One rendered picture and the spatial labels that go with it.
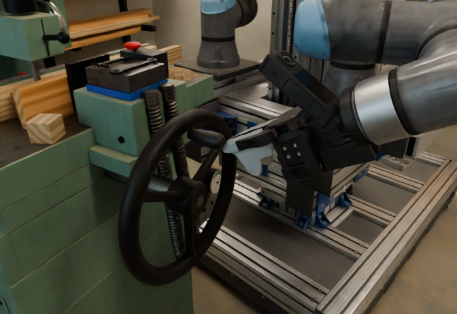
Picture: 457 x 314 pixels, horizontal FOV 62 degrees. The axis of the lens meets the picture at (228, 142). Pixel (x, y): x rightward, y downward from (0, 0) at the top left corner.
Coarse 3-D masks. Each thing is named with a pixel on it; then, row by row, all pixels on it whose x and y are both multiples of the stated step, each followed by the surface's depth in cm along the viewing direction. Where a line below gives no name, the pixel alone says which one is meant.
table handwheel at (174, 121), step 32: (160, 128) 53; (224, 128) 64; (224, 160) 70; (128, 192) 49; (160, 192) 55; (192, 192) 59; (224, 192) 72; (128, 224) 49; (192, 224) 64; (128, 256) 51; (192, 256) 66
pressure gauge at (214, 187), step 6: (210, 168) 94; (210, 174) 92; (216, 174) 92; (204, 180) 92; (210, 180) 91; (216, 180) 93; (210, 186) 91; (216, 186) 94; (210, 192) 92; (216, 192) 94
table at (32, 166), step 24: (192, 96) 87; (72, 120) 67; (0, 144) 59; (24, 144) 59; (48, 144) 59; (72, 144) 61; (96, 144) 66; (0, 168) 52; (24, 168) 55; (48, 168) 58; (72, 168) 62; (120, 168) 61; (0, 192) 53; (24, 192) 56
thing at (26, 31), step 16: (0, 16) 64; (16, 16) 64; (32, 16) 64; (48, 16) 65; (0, 32) 66; (16, 32) 63; (32, 32) 63; (48, 32) 66; (0, 48) 67; (16, 48) 65; (32, 48) 64; (48, 48) 66
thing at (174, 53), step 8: (168, 48) 101; (176, 48) 102; (168, 56) 100; (176, 56) 103; (168, 64) 101; (0, 96) 67; (8, 96) 67; (0, 104) 65; (8, 104) 67; (0, 112) 66; (8, 112) 67; (0, 120) 66
